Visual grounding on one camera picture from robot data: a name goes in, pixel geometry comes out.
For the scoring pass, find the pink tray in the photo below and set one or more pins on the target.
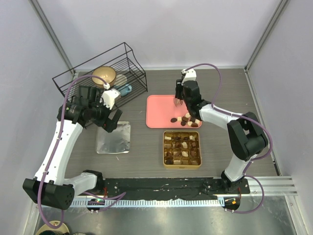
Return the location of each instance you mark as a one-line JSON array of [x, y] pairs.
[[161, 109]]

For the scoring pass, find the blue cup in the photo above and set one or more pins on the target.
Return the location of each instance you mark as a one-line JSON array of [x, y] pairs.
[[125, 89]]

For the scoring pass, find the metal tongs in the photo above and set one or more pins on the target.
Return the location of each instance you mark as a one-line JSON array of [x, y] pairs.
[[178, 101]]

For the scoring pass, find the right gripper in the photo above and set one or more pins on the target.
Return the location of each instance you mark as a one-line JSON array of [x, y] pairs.
[[179, 87]]

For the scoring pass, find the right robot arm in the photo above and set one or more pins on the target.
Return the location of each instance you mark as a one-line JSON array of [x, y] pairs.
[[246, 135]]

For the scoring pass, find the gold bowl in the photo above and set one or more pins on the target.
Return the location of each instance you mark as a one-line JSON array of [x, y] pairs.
[[108, 74]]

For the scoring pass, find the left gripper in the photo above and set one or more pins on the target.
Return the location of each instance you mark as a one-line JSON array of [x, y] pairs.
[[110, 124]]

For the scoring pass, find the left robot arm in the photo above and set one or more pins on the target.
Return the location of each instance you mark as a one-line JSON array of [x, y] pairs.
[[49, 187]]

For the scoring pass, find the black wire rack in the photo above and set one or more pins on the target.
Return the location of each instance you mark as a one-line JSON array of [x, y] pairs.
[[116, 68]]

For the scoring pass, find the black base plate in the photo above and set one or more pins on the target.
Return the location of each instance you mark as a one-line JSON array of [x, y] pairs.
[[164, 189]]

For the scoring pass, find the round object bottom left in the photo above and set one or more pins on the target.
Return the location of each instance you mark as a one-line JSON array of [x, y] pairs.
[[46, 230]]

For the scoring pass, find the silver box lid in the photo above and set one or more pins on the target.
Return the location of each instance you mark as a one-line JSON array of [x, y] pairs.
[[116, 142]]

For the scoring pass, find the white cable duct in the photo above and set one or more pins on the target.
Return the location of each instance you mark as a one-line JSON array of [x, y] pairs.
[[86, 202]]

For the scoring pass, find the gold chocolate box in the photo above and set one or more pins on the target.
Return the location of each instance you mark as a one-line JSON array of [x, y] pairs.
[[181, 150]]

